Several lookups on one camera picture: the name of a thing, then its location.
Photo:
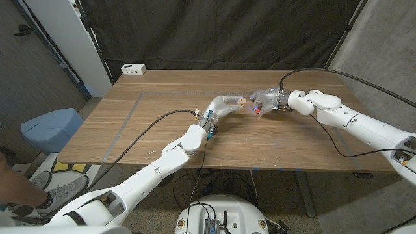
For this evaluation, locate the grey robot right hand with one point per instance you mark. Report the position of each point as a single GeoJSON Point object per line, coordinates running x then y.
{"type": "Point", "coordinates": [271, 99]}

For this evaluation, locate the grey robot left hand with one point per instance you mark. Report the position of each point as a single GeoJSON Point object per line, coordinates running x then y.
{"type": "Point", "coordinates": [217, 107]}

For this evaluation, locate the red-headed wooden screw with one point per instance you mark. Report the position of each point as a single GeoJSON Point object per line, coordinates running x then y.
{"type": "Point", "coordinates": [257, 111]}

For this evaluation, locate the wooden block with holes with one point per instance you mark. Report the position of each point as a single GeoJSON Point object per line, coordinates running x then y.
{"type": "Point", "coordinates": [241, 102]}

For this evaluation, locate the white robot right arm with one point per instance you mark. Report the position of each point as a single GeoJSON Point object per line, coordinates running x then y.
{"type": "Point", "coordinates": [357, 125]}

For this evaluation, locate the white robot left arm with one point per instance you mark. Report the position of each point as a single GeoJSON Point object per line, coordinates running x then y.
{"type": "Point", "coordinates": [146, 180]}

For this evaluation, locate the large wooden board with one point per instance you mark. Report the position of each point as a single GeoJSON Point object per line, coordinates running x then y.
{"type": "Point", "coordinates": [162, 93]}

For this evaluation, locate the black backdrop curtain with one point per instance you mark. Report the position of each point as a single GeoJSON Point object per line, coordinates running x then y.
{"type": "Point", "coordinates": [221, 32]}

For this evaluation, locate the white power strip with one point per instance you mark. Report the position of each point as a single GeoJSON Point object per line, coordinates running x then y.
{"type": "Point", "coordinates": [133, 69]}

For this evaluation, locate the black backdrop stand pole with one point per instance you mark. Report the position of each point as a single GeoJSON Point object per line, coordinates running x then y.
{"type": "Point", "coordinates": [344, 32]}
{"type": "Point", "coordinates": [94, 42]}

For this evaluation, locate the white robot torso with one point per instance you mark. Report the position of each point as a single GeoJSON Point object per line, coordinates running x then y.
{"type": "Point", "coordinates": [224, 208]}

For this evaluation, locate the grey table leg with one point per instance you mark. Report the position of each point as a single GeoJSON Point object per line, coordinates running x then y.
{"type": "Point", "coordinates": [305, 195]}

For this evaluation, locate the grey box on torso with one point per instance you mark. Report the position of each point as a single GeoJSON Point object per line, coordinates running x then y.
{"type": "Point", "coordinates": [211, 226]}

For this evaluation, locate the light blue stool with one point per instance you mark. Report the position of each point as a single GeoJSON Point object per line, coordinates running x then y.
{"type": "Point", "coordinates": [52, 130]}

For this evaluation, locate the grey sneaker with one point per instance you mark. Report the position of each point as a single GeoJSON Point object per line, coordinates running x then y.
{"type": "Point", "coordinates": [40, 180]}
{"type": "Point", "coordinates": [65, 193]}

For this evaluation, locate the bare person leg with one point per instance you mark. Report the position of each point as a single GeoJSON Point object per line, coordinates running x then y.
{"type": "Point", "coordinates": [16, 188]}

